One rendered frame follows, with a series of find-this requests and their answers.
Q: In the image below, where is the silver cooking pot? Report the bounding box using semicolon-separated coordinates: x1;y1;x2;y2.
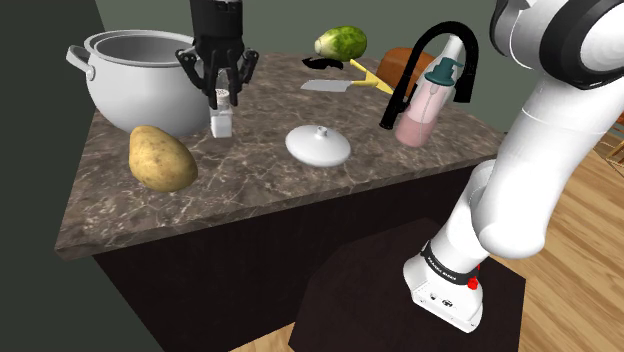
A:
65;30;216;139

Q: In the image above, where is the yellow kitchen utensil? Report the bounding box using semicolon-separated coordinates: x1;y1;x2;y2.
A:
349;58;395;96

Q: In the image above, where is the yellow-brown potato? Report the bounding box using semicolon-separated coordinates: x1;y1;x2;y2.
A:
128;125;200;194

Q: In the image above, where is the white pot lid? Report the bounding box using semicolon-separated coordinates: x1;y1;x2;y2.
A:
284;125;353;169

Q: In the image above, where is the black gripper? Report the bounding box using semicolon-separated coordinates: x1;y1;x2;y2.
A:
175;0;261;111

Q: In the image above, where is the black kitchen faucet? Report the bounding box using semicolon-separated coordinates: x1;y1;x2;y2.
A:
379;20;481;131

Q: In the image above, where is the brown bread loaf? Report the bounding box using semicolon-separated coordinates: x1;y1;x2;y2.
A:
375;47;437;99

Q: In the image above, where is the knife with yellow handle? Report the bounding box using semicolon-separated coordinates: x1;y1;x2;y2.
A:
299;78;380;94

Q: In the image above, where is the dark kitchen island marble top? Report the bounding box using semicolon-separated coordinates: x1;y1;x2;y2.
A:
53;51;506;352

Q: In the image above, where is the pink soap dispenser teal pump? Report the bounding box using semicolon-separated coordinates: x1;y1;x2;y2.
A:
393;56;465;149

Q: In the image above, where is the green cabbage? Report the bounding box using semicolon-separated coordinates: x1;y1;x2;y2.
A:
313;25;369;63

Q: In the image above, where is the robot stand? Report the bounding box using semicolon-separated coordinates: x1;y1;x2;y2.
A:
287;216;528;352

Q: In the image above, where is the white salt shaker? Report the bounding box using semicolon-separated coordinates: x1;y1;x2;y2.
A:
209;70;235;140

